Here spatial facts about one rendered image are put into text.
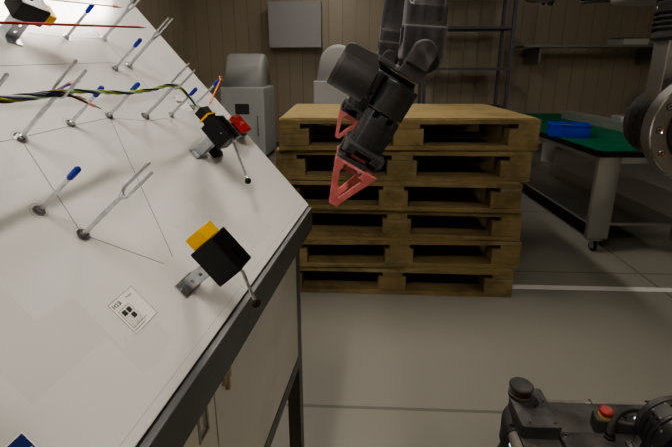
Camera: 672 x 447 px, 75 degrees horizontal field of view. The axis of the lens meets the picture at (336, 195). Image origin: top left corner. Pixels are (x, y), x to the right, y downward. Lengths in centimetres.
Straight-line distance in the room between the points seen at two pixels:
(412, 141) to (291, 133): 62
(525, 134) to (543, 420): 142
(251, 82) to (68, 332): 563
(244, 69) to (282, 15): 107
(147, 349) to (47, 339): 11
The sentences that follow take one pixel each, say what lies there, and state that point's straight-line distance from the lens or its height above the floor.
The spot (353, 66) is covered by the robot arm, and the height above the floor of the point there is 124.
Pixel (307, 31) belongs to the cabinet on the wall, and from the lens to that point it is 670.
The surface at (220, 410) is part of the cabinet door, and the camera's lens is 86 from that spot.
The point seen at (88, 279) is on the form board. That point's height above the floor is 100.
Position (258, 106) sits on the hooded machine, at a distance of 600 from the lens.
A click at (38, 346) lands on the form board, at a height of 98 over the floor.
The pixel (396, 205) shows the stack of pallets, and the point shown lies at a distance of 238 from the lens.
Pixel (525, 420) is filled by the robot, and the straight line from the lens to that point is 150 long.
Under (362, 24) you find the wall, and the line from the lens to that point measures 696.
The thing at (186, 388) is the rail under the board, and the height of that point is 86.
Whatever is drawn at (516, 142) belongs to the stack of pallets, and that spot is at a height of 87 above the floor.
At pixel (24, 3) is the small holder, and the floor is 133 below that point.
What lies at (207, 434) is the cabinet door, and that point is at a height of 68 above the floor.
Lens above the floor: 124
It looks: 16 degrees down
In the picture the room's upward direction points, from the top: straight up
